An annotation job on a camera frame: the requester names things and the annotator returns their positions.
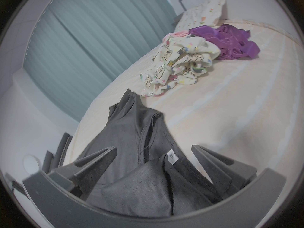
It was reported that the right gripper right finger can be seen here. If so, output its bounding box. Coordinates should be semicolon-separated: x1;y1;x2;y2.
191;145;258;195

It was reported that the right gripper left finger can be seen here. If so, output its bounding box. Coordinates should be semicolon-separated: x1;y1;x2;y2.
49;146;117;200

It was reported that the black T-shirt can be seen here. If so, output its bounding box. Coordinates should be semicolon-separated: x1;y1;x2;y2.
76;89;224;218

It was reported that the black chest of drawers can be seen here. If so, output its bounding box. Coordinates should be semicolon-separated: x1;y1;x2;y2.
41;132;73;175

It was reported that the bed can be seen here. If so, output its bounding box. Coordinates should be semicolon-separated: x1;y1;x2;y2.
70;0;301;206

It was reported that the white printed pyjama garment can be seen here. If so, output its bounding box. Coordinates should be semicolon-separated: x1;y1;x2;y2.
140;36;221;97

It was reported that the purple satin garment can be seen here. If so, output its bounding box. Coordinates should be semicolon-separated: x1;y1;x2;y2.
189;24;260;61

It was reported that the pink garment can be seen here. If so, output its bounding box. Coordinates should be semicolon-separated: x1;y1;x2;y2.
163;31;190;41

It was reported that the white flower printed pillow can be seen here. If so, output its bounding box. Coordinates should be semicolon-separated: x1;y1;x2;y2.
174;0;227;33

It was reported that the grey bedside table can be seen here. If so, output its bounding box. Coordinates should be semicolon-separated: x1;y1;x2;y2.
171;14;185;26

